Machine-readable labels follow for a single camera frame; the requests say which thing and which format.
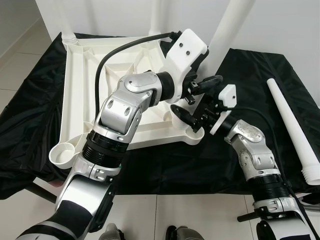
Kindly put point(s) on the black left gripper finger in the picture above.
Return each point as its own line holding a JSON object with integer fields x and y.
{"x": 205, "y": 58}
{"x": 210, "y": 84}

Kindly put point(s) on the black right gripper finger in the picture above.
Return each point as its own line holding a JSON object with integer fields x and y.
{"x": 182, "y": 115}

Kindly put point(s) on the white plastic table leg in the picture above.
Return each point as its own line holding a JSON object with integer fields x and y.
{"x": 292, "y": 125}
{"x": 232, "y": 25}
{"x": 67, "y": 30}
{"x": 155, "y": 17}

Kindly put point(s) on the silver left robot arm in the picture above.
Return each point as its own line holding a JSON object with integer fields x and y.
{"x": 120, "y": 115}

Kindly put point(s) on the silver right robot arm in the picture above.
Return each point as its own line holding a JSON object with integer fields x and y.
{"x": 255, "y": 150}

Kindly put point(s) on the black table cloth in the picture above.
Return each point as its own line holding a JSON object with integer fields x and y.
{"x": 250, "y": 75}

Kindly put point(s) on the grey right robot foot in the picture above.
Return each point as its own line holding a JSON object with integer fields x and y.
{"x": 185, "y": 234}

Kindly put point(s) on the grey robot foot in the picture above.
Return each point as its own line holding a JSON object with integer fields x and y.
{"x": 185, "y": 234}
{"x": 114, "y": 232}

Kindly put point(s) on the grey left robot foot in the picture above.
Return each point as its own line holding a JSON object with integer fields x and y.
{"x": 114, "y": 232}

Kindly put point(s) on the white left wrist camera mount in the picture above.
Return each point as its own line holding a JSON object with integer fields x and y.
{"x": 185, "y": 50}

